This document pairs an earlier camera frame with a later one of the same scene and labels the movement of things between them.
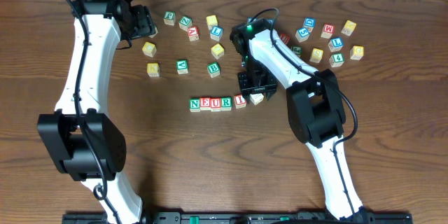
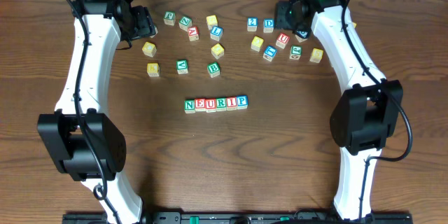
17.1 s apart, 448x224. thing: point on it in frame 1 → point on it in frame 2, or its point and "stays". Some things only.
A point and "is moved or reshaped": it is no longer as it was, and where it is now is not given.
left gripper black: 145,21 stays
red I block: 239,101 → 231,103
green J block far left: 169,17 stays
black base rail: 238,218 stays
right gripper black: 257,88 → 292,17
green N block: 194,105 is moved or reshaped
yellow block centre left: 218,50 stays
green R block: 226,103 is moved or reshaped
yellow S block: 316,55 stays
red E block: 205,103 is moved or reshaped
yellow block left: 149,49 stays
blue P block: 256,98 → 242,101
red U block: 215,104 is moved or reshaped
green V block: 182,66 stays
